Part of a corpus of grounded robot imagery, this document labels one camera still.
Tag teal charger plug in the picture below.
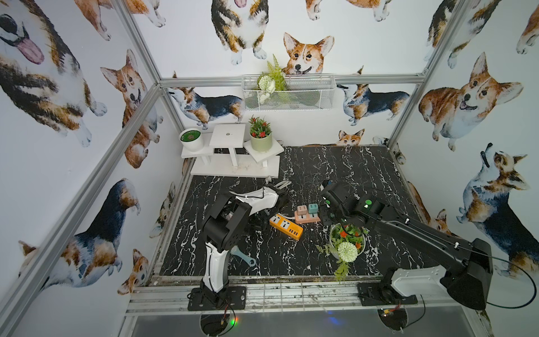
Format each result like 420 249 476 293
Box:
307 204 319 214

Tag pink power strip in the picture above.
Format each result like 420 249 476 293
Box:
295 211 321 225

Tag pink charger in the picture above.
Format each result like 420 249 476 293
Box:
296 205 308 216

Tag orange power strip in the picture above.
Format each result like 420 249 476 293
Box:
269 213 303 241

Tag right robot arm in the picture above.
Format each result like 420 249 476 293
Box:
320 180 494 310

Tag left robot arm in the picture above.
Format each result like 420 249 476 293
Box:
202 185 289 294

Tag flower bowl with white bloom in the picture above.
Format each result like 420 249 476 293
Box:
316 223 369 282

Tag white tiered display stand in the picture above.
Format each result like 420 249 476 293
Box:
181 124 284 178

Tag green pot red flowers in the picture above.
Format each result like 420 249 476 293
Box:
249 116 272 152

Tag teal scrub brush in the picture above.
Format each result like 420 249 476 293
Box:
230 246 257 267

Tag white pot green top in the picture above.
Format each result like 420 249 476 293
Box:
179 128 204 152

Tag fern and white flower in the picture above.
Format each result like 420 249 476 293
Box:
257 55 287 105

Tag white coiled power cables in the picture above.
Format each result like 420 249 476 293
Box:
264 176 292 191

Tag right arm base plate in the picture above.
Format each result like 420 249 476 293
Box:
357 282 418 306

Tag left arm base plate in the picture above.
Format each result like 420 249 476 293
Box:
188 286 246 312

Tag white wire basket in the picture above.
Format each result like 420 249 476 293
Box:
241 74 336 111

